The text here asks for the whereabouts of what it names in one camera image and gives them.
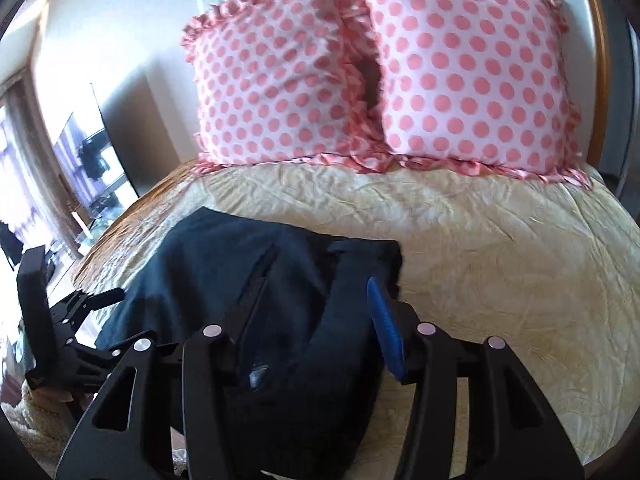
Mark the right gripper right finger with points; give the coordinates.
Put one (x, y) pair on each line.
(513, 431)

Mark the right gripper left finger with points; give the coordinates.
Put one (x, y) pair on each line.
(125, 433)

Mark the dark navy pants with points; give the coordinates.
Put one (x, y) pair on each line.
(300, 397)

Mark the black flat television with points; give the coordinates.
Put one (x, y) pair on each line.
(112, 149)

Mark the brown window curtain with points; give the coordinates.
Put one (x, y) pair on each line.
(52, 195)

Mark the pink polka dot pillow left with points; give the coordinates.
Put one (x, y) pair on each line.
(278, 81)

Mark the pink polka dot pillow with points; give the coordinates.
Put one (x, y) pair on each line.
(278, 81)
(477, 86)

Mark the pink polka dot pillow right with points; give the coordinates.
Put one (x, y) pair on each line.
(477, 86)

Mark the wooden headboard frame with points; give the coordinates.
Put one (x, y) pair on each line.
(588, 70)

